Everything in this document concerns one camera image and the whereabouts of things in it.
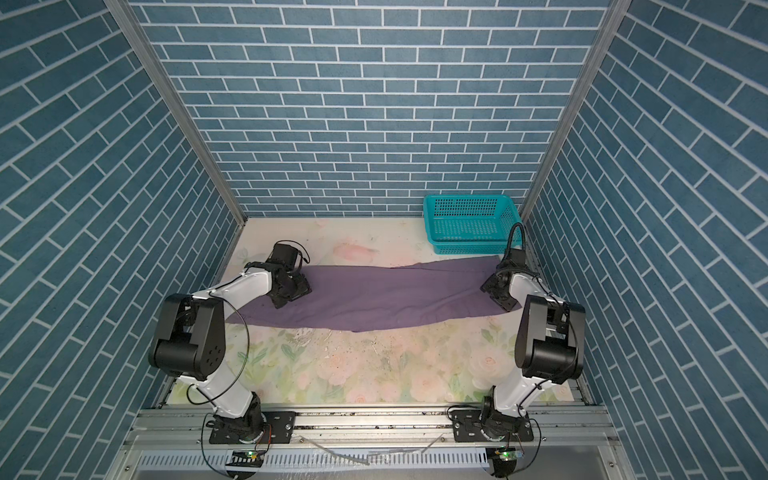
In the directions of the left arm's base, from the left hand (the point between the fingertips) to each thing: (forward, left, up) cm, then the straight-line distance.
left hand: (302, 291), depth 96 cm
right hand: (-1, -62, +2) cm, 62 cm away
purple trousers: (-1, -17, -3) cm, 17 cm away
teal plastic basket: (+32, -60, -2) cm, 68 cm away
